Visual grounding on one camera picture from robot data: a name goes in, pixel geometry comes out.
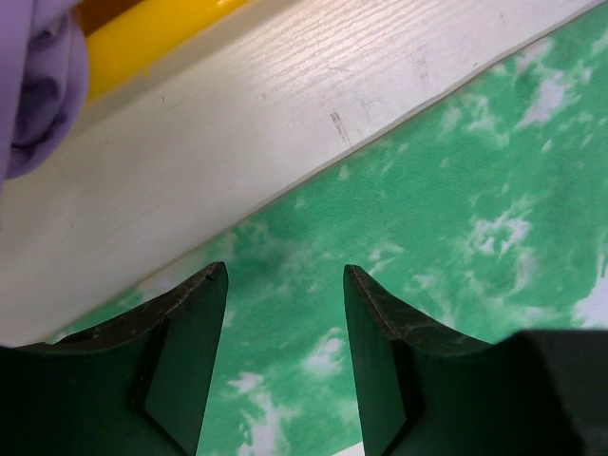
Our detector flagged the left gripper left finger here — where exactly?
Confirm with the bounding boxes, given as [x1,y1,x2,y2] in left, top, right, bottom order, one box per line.
[1,262,228,455]

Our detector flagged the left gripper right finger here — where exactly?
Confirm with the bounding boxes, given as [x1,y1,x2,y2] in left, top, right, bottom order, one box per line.
[343,265,607,455]

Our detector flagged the green tie-dye trousers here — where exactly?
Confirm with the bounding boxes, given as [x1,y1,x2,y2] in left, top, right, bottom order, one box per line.
[68,6,607,455]

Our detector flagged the purple trousers in bin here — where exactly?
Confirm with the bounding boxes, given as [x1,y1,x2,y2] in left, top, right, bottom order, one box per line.
[1,0,89,181]

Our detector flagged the yellow plastic bin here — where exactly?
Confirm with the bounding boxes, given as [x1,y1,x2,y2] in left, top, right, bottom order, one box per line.
[77,0,248,103]

